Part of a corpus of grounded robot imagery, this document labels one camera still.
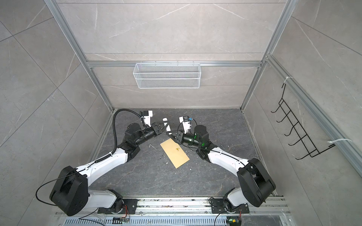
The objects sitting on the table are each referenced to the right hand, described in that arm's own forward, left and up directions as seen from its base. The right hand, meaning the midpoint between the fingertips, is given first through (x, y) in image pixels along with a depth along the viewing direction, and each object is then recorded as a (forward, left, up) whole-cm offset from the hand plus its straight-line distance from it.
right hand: (167, 133), depth 74 cm
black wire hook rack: (-10, -65, +5) cm, 65 cm away
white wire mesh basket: (+47, +3, +5) cm, 48 cm away
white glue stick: (+2, 0, +3) cm, 3 cm away
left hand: (+4, -1, +5) cm, 7 cm away
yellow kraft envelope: (+2, -2, -26) cm, 26 cm away
